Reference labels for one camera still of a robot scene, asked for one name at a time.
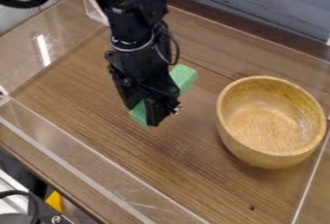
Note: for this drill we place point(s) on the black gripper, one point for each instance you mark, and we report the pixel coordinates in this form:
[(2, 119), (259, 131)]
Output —
[(138, 61)]

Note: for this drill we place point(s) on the green rectangular block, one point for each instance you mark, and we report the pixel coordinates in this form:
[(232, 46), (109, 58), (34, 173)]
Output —
[(184, 77)]

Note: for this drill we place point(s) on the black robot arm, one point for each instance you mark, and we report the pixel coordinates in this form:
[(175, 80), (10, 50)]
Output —
[(151, 9)]

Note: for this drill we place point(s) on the brown wooden bowl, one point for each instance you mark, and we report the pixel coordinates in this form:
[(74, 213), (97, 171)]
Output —
[(269, 121)]

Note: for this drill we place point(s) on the yellow tag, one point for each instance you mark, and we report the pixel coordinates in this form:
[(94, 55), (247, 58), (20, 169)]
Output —
[(53, 201)]

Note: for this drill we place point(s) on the clear acrylic tray wall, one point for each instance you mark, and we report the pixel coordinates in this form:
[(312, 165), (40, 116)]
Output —
[(90, 180)]

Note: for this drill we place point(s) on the clear acrylic corner bracket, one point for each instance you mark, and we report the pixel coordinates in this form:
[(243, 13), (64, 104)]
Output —
[(93, 12)]

